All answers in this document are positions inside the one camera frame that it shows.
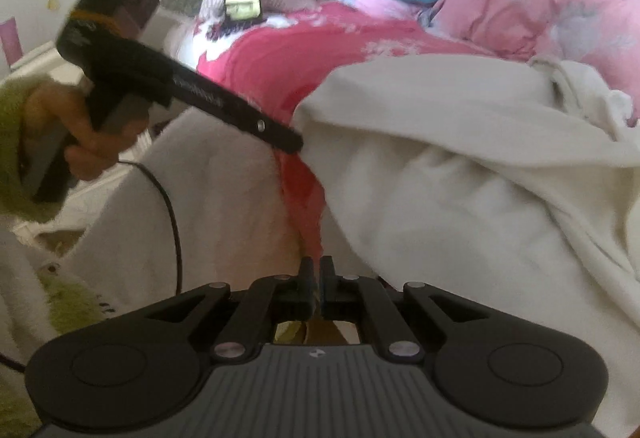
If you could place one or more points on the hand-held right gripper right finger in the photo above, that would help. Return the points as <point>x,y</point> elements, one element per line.
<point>327,293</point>

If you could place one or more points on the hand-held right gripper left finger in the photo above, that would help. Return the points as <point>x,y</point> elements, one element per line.
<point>306,293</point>

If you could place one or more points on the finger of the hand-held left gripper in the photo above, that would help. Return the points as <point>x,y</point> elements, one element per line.
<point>270,128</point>

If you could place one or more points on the white sweatshirt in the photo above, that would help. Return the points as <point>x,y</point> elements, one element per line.
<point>450,168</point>

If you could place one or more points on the person's left hand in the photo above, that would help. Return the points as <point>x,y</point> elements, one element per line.
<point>50,103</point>

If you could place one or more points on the pink fleece blanket leaf print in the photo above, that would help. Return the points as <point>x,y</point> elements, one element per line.
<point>260,53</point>

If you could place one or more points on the person's fluffy pajamas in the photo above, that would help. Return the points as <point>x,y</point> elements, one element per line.
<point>65,298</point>

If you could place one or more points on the pink grey floral quilt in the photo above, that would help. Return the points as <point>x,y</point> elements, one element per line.
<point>550,3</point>

